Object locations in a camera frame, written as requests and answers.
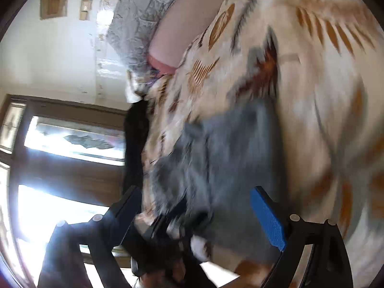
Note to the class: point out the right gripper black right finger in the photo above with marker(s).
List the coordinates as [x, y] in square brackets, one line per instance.
[328, 264]

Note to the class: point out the grey quilted cloth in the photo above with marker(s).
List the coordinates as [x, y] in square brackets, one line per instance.
[132, 29]

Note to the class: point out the cream leaf-print blanket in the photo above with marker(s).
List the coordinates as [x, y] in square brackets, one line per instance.
[321, 63]

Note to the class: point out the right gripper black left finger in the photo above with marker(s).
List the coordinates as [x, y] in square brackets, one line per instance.
[64, 265]

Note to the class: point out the wooden framed glass door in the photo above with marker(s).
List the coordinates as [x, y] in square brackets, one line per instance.
[58, 159]

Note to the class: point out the black garment on sofa edge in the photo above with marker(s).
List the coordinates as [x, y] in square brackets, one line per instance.
[136, 128]

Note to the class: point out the blue denim pants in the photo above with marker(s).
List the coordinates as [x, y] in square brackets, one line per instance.
[213, 168]

